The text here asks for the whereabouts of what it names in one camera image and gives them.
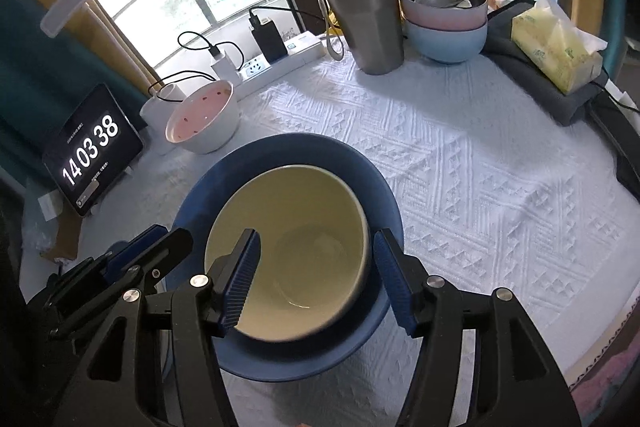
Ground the stainless steel tumbler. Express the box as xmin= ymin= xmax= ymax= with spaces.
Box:
xmin=317 ymin=0 xmax=404 ymax=75

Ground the cardboard box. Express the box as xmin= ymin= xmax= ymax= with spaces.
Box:
xmin=40 ymin=206 xmax=82 ymax=262

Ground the black charger block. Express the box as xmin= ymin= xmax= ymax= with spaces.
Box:
xmin=250 ymin=11 xmax=288 ymax=64

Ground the black charger cable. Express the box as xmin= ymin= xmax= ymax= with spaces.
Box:
xmin=248 ymin=5 xmax=327 ymax=26

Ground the yellow tissue pack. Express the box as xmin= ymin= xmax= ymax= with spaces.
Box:
xmin=511 ymin=0 xmax=608 ymax=94

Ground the pink strawberry bowl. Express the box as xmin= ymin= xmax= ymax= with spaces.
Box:
xmin=165 ymin=80 xmax=240 ymax=155

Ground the tablet showing clock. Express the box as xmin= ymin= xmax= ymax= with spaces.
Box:
xmin=43 ymin=83 xmax=143 ymax=217

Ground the white charger plug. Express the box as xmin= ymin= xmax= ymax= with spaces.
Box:
xmin=209 ymin=46 xmax=242 ymax=87

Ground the light blue bowl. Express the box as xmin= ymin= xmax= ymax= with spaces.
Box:
xmin=404 ymin=20 xmax=488 ymax=64

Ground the white power strip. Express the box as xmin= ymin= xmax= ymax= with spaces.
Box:
xmin=235 ymin=31 xmax=326 ymax=100

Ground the white desk lamp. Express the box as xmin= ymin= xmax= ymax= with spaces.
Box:
xmin=40 ymin=0 xmax=186 ymax=126

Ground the pale green bowl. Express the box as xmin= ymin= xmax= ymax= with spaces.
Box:
xmin=204 ymin=165 xmax=370 ymax=343

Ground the black phone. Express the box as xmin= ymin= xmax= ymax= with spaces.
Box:
xmin=587 ymin=92 xmax=640 ymax=199

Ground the teal curtain left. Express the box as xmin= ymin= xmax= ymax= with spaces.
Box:
xmin=0 ymin=0 xmax=151 ymax=188

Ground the dark blue bowl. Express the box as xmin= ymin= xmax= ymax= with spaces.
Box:
xmin=168 ymin=133 xmax=404 ymax=381

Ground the small white box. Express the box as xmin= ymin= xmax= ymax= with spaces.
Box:
xmin=38 ymin=190 xmax=64 ymax=221

